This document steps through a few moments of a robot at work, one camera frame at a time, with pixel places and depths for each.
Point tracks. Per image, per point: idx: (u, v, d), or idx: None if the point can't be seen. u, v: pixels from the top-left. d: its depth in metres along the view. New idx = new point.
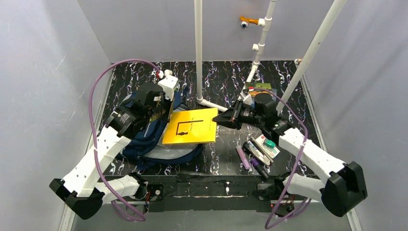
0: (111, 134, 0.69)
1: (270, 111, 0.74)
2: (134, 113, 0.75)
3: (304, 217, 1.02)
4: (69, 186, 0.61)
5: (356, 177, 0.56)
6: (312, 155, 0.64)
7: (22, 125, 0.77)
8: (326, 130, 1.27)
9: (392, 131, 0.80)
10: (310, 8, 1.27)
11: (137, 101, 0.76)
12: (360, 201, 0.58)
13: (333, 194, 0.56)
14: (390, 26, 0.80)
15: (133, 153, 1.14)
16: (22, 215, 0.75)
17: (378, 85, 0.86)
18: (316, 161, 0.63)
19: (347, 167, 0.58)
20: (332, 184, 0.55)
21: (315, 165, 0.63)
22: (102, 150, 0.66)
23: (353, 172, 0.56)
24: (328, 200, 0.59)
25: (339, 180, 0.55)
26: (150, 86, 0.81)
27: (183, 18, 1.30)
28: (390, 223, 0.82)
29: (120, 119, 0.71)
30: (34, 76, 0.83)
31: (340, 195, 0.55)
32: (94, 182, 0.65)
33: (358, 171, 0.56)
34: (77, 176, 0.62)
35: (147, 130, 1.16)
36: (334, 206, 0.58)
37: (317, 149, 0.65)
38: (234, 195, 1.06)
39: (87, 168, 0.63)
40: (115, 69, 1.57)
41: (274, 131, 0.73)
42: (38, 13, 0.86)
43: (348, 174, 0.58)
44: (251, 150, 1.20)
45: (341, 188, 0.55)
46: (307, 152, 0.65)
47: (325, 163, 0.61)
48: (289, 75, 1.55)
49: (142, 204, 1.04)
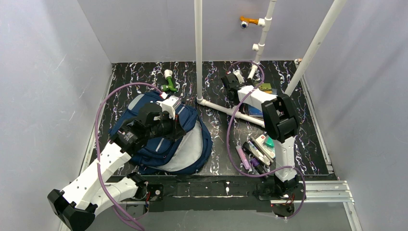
0: (114, 149, 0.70)
1: (231, 81, 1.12)
2: (136, 132, 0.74)
3: (303, 217, 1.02)
4: (69, 197, 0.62)
5: (286, 105, 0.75)
6: (255, 95, 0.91)
7: (22, 125, 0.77)
8: (326, 130, 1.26)
9: (392, 131, 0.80)
10: (310, 8, 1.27)
11: (139, 121, 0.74)
12: (292, 126, 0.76)
13: (267, 117, 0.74)
14: (391, 25, 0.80)
15: (138, 160, 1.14)
16: (23, 216, 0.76)
17: (378, 85, 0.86)
18: (257, 97, 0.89)
19: (279, 97, 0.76)
20: (265, 109, 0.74)
21: (258, 101, 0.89)
22: (104, 164, 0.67)
23: (282, 100, 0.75)
24: (266, 125, 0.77)
25: (269, 105, 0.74)
26: (153, 106, 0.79)
27: (183, 18, 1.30)
28: (389, 224, 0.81)
29: (123, 137, 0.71)
30: (35, 76, 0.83)
31: (271, 116, 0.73)
32: (92, 194, 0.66)
33: (286, 98, 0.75)
34: (77, 187, 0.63)
35: (160, 144, 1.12)
36: (270, 130, 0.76)
37: (261, 93, 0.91)
38: (234, 195, 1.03)
39: (89, 180, 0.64)
40: (115, 69, 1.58)
41: (235, 89, 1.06)
42: (39, 13, 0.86)
43: (281, 104, 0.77)
44: (251, 150, 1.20)
45: (271, 110, 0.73)
46: (253, 95, 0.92)
47: (263, 97, 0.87)
48: (289, 75, 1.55)
49: (142, 204, 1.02)
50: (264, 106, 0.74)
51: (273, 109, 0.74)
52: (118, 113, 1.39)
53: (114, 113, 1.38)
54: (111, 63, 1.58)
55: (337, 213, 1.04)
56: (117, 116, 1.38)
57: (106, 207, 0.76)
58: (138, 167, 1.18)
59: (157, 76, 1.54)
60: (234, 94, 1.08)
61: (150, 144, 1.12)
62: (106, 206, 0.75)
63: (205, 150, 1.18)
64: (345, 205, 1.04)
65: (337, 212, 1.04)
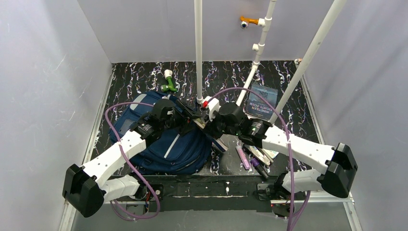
0: (134, 135, 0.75)
1: (240, 118, 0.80)
2: (153, 125, 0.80)
3: (303, 217, 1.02)
4: (89, 171, 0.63)
5: (348, 158, 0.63)
6: (301, 150, 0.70)
7: (23, 125, 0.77)
8: (326, 130, 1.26)
9: (392, 132, 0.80)
10: (310, 8, 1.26)
11: (153, 115, 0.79)
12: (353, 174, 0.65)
13: (334, 182, 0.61)
14: (391, 25, 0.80)
15: (139, 161, 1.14)
16: (22, 215, 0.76)
17: (377, 85, 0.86)
18: (307, 154, 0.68)
19: (337, 150, 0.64)
20: (336, 175, 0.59)
21: (309, 159, 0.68)
22: (125, 146, 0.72)
23: (344, 153, 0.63)
24: (329, 187, 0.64)
25: (337, 166, 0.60)
26: (166, 100, 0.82)
27: (183, 18, 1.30)
28: (390, 224, 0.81)
29: (142, 128, 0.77)
30: (34, 76, 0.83)
31: (342, 181, 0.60)
32: (108, 175, 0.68)
33: (347, 150, 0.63)
34: (98, 164, 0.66)
35: (170, 150, 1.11)
36: (336, 191, 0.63)
37: (302, 141, 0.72)
38: (234, 195, 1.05)
39: (109, 159, 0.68)
40: (115, 69, 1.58)
41: (254, 134, 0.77)
42: (38, 12, 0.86)
43: (340, 156, 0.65)
44: (251, 150, 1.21)
45: (340, 173, 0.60)
46: (297, 149, 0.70)
47: (317, 154, 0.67)
48: (289, 75, 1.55)
49: (142, 204, 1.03)
50: (331, 169, 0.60)
51: (342, 170, 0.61)
52: (118, 113, 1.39)
53: (114, 113, 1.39)
54: (111, 62, 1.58)
55: (338, 213, 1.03)
56: (117, 116, 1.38)
57: (111, 198, 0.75)
58: (138, 167, 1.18)
59: (157, 76, 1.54)
60: (253, 140, 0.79)
61: (159, 150, 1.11)
62: (111, 197, 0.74)
63: (204, 150, 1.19)
64: (346, 205, 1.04)
65: (337, 211, 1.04)
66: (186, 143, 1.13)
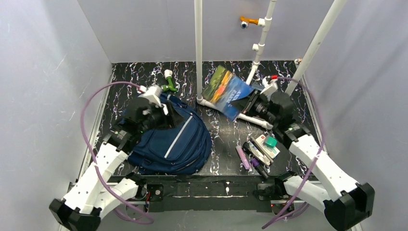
0: (109, 150, 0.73)
1: (286, 114, 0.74)
2: (130, 130, 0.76)
3: (303, 217, 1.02)
4: (71, 202, 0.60)
5: (366, 198, 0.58)
6: (325, 170, 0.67)
7: (22, 125, 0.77)
8: (326, 130, 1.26)
9: (392, 132, 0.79)
10: (310, 7, 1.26)
11: (127, 119, 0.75)
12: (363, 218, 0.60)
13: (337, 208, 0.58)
14: (391, 25, 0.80)
15: (138, 162, 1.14)
16: (22, 215, 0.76)
17: (377, 86, 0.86)
18: (327, 176, 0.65)
19: (360, 188, 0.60)
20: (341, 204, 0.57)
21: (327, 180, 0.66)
22: (103, 165, 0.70)
23: (364, 193, 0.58)
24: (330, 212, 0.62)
25: (349, 200, 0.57)
26: (140, 100, 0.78)
27: (183, 18, 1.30)
28: (390, 225, 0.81)
29: (117, 136, 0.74)
30: (35, 76, 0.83)
31: (346, 214, 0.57)
32: (94, 198, 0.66)
33: (370, 192, 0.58)
34: (78, 193, 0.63)
35: (170, 150, 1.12)
36: (335, 220, 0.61)
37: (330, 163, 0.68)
38: (234, 195, 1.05)
39: (89, 185, 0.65)
40: (115, 69, 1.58)
41: (285, 133, 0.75)
42: (38, 13, 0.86)
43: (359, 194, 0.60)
44: (251, 150, 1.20)
45: (350, 206, 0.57)
46: (320, 166, 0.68)
47: (337, 180, 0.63)
48: (289, 75, 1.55)
49: (142, 204, 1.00)
50: (342, 198, 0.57)
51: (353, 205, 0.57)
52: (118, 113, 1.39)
53: (114, 113, 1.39)
54: (111, 62, 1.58)
55: None
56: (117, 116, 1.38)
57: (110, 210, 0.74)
58: (138, 167, 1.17)
59: (157, 76, 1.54)
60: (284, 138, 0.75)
61: (159, 150, 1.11)
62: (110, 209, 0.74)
63: (204, 150, 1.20)
64: None
65: None
66: (186, 142, 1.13)
